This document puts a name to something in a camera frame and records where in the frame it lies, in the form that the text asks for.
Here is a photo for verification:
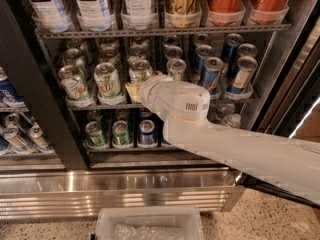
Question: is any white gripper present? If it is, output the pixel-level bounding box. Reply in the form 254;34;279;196
125;71;173;113

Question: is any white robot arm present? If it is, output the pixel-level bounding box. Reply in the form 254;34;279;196
126;74;320;205

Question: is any second row 7up can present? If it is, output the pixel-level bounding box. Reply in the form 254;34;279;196
63;48;89;78
127;45;148;65
99;47;121;68

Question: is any front silver red bull can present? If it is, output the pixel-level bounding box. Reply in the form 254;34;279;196
166;58;186;81

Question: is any silver red bull can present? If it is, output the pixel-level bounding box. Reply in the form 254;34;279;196
166;58;186;81
164;46;183;63

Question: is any second row middle 7up can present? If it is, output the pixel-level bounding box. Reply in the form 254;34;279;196
99;47;121;68

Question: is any left blue pepsi can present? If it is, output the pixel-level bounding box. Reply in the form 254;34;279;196
138;120;157;146

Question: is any blue pepsi can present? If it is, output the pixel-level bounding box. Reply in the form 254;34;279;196
162;130;171;146
138;120;157;146

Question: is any right green can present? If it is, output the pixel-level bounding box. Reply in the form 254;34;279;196
112;120;132;147

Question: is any green can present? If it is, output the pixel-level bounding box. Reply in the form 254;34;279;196
85;121;108;149
112;120;132;147

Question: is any middle blue pepsi can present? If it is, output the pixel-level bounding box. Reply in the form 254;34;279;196
162;130;171;146

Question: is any front blue red bull can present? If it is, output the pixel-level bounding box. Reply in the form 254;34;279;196
200;57;223;94

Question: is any left green can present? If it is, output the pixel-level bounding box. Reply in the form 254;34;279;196
85;121;108;149

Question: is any second row left 7up can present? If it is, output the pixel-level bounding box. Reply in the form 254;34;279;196
63;48;89;78

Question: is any gold drink can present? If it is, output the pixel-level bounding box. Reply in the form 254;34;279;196
166;0;200;28

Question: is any tall blue red bull can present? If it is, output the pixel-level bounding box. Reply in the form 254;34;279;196
221;33;244;75

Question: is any right front red bull can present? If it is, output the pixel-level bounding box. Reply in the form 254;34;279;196
227;56;258;94

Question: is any rear right red bull can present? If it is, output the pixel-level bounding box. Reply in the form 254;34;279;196
236;43;258;59

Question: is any left coca cola can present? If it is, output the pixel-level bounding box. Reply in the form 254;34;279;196
207;0;242;26

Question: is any coca cola can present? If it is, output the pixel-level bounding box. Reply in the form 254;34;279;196
207;0;242;26
252;0;288;24

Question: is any left compartment right can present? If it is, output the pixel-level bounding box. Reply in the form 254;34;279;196
28;125;53;152

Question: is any compartment can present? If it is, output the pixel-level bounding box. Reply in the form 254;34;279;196
2;126;33;152
28;125;53;152

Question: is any blue can left compartment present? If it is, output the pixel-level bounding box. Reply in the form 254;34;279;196
0;67;25;108

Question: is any left compartment lower can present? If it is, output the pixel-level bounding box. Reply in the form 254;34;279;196
2;126;33;152

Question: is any right coca cola can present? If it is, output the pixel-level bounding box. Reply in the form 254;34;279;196
252;0;288;24

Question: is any fridge glass door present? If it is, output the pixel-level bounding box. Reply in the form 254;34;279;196
249;17;320;142

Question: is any steel fridge base grille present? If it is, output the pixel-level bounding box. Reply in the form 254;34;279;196
0;168;244;220

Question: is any right tea bottle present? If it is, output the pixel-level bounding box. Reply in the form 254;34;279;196
122;0;157;30

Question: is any tea bottle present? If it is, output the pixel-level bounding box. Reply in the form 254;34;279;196
76;0;112;32
29;0;71;33
122;0;157;30

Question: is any rear clear water bottle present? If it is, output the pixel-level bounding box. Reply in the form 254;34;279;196
210;103;235;122

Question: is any clear water bottle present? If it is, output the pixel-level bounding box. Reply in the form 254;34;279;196
220;114;241;128
210;103;235;122

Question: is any front clear water bottle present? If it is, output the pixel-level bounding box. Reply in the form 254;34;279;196
220;114;241;128

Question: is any middle tea bottle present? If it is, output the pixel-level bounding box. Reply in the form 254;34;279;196
76;0;112;32

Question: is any left tea bottle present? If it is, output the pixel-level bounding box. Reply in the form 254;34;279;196
29;0;71;33

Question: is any clear plastic bin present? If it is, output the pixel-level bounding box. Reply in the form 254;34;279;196
95;206;204;240

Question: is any black fridge center post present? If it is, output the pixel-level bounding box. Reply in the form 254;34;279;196
0;0;89;170

